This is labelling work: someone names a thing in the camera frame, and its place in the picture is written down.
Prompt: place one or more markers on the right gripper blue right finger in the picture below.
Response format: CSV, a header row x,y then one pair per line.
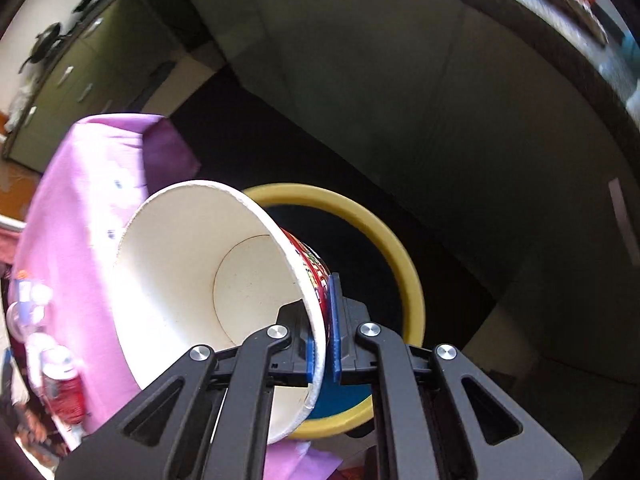
x,y
350,363

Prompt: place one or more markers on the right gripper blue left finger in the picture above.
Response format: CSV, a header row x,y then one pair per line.
x,y
293,365

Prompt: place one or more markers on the white paper noodle cup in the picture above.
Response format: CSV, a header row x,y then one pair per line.
x,y
202,263

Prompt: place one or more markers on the red crushed soda can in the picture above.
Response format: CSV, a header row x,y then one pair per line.
x,y
62,386

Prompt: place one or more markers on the yellow-rimmed dark trash bin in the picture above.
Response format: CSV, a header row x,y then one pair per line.
x,y
395,255

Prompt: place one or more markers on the green kitchen cabinets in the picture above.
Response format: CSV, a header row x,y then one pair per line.
x,y
113,65

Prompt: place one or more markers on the pink floral tablecloth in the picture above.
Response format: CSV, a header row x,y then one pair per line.
x,y
207,416

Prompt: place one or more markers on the black wok on stove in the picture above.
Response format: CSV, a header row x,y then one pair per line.
x,y
44,45

